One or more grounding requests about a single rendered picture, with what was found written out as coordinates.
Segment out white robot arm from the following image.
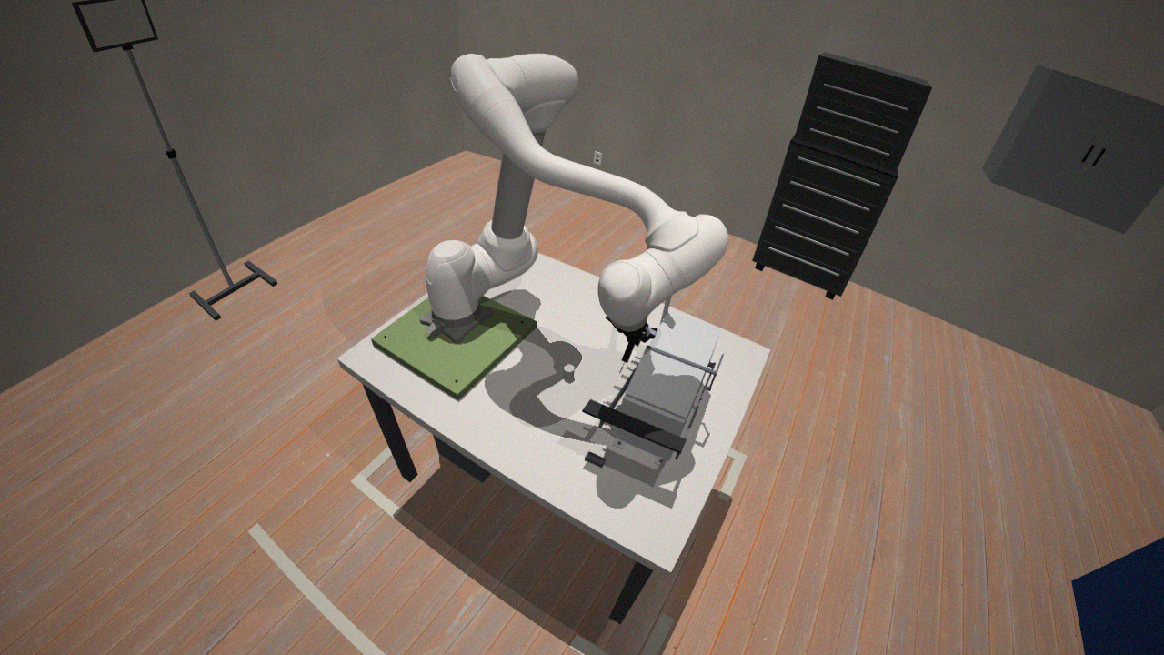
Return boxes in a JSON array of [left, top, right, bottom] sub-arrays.
[[420, 54, 729, 343]]

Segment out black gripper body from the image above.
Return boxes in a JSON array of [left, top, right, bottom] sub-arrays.
[[618, 322, 648, 335]]

